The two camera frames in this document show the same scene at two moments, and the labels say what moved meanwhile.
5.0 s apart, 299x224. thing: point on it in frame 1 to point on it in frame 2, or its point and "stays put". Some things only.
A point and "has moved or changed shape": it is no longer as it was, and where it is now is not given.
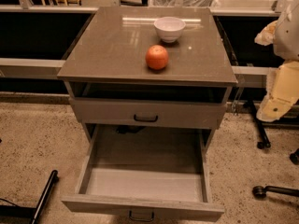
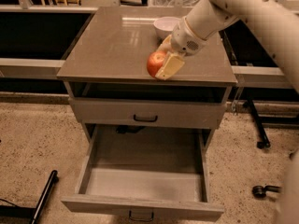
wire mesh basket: (183, 1) stays put
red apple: (156, 57) has moved or changed shape
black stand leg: (263, 142) stays put
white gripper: (288, 37) to (184, 39)
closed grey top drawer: (188, 113) stays put
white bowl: (169, 28) stays put
